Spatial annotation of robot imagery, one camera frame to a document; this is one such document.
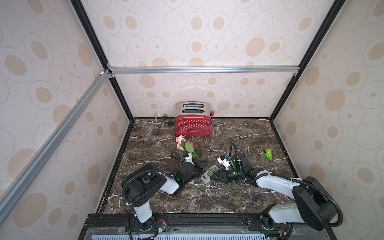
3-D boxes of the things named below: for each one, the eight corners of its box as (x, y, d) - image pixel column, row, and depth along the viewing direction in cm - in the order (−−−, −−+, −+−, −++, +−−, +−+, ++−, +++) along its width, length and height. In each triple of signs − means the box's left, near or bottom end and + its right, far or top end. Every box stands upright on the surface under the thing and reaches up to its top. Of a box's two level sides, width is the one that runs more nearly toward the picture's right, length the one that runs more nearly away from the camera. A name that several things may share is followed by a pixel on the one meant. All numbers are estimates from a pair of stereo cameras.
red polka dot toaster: (177, 136, 111) (174, 118, 96) (178, 120, 122) (176, 101, 107) (212, 136, 111) (214, 118, 97) (210, 120, 122) (212, 101, 107)
